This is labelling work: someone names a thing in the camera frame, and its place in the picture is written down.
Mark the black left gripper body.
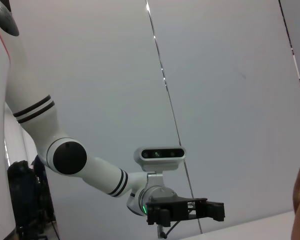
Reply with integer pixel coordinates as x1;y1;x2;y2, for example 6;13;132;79
145;196;209;226

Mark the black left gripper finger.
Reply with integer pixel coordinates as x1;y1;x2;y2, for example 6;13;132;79
196;200;226;223

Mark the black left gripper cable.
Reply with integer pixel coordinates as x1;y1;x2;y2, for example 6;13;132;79
156;223;179;239

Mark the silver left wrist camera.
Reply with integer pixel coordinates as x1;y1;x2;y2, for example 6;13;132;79
133;146;186;188

